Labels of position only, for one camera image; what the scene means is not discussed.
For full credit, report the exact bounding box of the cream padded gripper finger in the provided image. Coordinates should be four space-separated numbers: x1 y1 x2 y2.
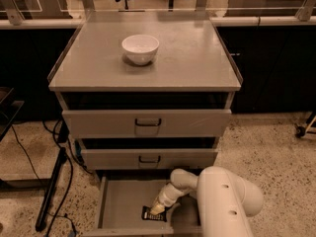
149 198 165 215

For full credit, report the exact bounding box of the black rxbar chocolate bar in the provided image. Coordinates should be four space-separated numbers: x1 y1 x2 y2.
141 206 167 222

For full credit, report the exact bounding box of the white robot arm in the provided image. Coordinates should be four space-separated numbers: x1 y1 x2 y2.
149 166 264 237

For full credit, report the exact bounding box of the bottom grey drawer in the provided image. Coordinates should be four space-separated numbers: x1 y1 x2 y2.
82 177 202 237

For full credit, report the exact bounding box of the grey drawer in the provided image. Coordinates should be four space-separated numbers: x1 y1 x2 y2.
82 177 202 237
62 110 231 138
81 149 217 170

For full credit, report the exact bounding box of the middle grey drawer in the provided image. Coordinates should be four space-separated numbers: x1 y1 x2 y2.
81 149 217 170

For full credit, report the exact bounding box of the top grey drawer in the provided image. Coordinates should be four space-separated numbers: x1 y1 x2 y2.
62 110 231 138

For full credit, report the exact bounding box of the grey drawer cabinet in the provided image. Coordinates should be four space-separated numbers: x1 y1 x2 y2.
47 10 244 237

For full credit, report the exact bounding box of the white ceramic bowl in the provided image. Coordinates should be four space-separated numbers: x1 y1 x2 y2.
121 35 160 65

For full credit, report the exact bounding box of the wheeled cart base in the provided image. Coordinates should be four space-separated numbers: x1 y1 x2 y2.
295 111 316 138

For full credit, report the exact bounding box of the dark side table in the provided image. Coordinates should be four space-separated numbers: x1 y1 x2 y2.
0 87 25 141

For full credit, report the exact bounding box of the black floor cable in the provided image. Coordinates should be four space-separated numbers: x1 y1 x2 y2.
0 111 94 237

